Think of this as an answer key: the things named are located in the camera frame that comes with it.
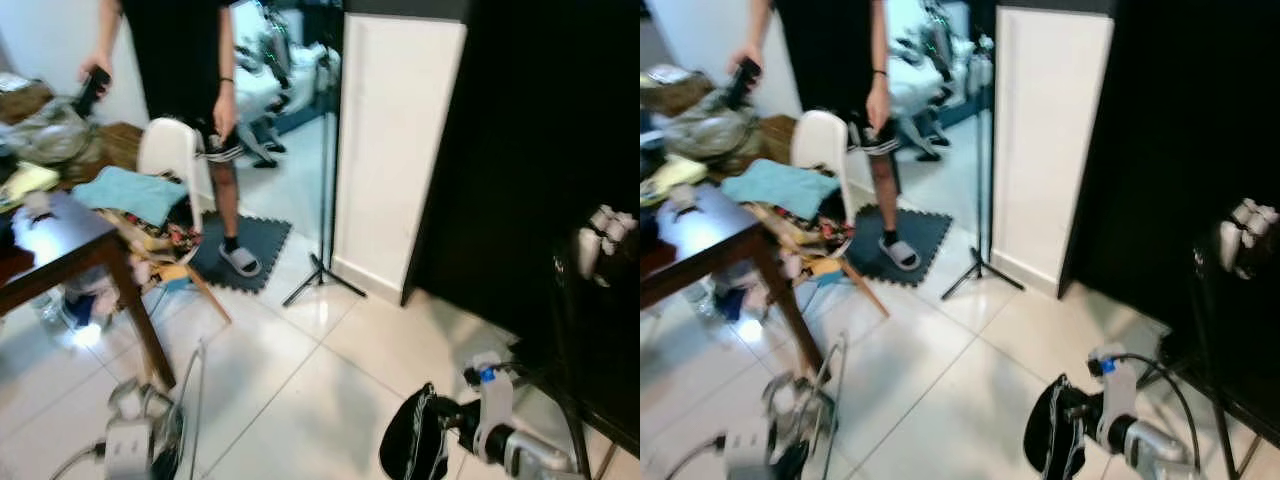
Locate black phone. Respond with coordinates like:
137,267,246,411
73,67,111,119
722,58,763,111

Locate person's left hand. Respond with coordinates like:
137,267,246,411
212,88,239,139
866,85,893,131

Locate person's right hand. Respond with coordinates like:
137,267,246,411
80,50,113,101
728,45,766,91

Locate dark wooden table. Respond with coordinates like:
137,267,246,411
640,185,826,381
0,190,179,391

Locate black metal stand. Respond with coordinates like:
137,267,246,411
1150,240,1280,480
520,225,641,480

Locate grey slipper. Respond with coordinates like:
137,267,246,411
878,237,921,272
218,243,263,278

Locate floral cloth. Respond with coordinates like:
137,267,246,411
115,205,208,269
765,200,856,261

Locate grey foam mat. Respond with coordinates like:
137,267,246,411
190,212,293,294
850,205,954,288

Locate teal towel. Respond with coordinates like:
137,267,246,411
72,165,191,229
720,158,841,221

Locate black tripod stand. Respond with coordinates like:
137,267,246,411
940,0,1026,301
283,0,368,308

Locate white door panel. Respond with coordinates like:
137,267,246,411
990,5,1116,296
332,12,468,304

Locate white chair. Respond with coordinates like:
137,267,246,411
137,117,233,326
790,110,891,319

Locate yellow cloth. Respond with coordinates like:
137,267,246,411
640,155,713,208
0,162,63,213

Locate black cabinet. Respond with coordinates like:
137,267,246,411
1058,0,1280,331
402,0,641,346

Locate brown wooden sideboard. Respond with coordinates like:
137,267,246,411
0,80,146,186
640,70,801,176

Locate grey fabric bag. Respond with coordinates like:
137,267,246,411
660,88,756,161
3,97,101,166

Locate white humanoid robot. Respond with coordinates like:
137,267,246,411
235,0,343,169
885,0,996,163

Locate person in black clothes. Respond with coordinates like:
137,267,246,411
120,0,263,278
775,0,921,273

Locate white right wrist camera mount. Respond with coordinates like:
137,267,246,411
1088,345,1141,456
465,352,518,466

